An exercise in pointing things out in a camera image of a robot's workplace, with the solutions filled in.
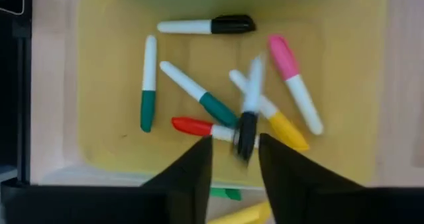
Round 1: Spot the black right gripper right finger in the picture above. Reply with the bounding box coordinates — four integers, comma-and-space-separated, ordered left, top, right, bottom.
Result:
259, 133, 364, 224

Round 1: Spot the white marker with pink cap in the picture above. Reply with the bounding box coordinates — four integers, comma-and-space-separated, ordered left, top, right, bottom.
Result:
267, 34, 325, 137

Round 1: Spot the clear plastic bin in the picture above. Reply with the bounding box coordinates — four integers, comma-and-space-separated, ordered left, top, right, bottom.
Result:
32, 164, 276, 224

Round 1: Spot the white marker with green cap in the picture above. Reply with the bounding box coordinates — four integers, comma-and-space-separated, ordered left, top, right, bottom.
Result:
159, 60, 240, 129
139, 34, 158, 133

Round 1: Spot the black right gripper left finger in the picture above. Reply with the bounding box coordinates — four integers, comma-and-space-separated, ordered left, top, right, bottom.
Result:
142, 136, 213, 224

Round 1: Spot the yellow pen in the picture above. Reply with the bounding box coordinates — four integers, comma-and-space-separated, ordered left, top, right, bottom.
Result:
205, 200, 273, 224

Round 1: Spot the white marker with black cap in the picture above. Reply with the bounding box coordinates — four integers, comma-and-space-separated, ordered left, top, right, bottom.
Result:
231, 52, 268, 167
156, 14, 257, 36

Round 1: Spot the yellow plastic bin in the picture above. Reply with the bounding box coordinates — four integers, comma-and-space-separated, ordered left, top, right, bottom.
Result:
75, 0, 389, 189

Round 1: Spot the all-green pen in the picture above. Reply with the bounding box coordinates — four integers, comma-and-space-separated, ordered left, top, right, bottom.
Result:
209, 186, 243, 202

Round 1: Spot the white marker with yellow cap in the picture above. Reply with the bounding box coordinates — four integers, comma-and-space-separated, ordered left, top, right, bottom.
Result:
229, 68, 311, 152

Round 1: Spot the black aluminium table frame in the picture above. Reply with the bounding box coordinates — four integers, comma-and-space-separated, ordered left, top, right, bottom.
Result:
0, 0, 32, 185

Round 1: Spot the white marker with red cap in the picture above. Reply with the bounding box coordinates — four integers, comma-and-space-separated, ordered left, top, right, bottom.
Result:
170, 116, 260, 149

